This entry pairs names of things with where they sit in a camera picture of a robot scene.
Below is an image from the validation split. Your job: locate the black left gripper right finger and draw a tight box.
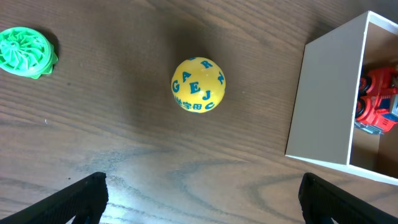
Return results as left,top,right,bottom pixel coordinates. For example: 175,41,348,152
298,172,397,224

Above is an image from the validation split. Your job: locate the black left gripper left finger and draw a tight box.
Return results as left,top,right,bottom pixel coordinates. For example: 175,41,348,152
1,172,108,224

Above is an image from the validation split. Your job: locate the red toy truck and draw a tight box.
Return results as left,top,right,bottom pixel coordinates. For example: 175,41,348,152
354,67,397,135

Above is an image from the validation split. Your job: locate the white cardboard box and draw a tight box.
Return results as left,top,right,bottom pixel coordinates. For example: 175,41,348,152
285,11,397,185

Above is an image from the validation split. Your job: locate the yellow letter ball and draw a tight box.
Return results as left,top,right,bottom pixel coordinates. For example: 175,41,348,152
171,57,226,113

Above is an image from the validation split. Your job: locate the green plastic wheel toy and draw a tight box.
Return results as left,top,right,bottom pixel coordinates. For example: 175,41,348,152
1,27,58,80

